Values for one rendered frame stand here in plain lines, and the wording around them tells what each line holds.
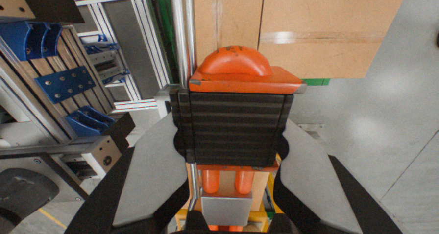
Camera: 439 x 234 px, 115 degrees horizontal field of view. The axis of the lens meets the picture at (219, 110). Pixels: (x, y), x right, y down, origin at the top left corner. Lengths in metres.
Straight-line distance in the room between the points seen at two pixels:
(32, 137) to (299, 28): 1.12
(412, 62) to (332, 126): 0.82
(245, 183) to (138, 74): 1.22
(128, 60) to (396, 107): 2.58
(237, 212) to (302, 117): 1.62
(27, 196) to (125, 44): 0.94
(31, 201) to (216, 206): 0.59
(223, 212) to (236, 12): 0.73
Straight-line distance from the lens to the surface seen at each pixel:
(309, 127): 1.89
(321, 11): 0.89
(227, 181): 0.20
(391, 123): 2.48
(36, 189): 0.70
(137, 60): 1.28
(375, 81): 2.01
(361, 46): 1.03
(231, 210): 0.22
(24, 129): 0.78
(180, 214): 0.56
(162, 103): 0.86
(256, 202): 0.80
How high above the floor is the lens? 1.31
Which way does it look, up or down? 60 degrees down
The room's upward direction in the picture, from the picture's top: 179 degrees counter-clockwise
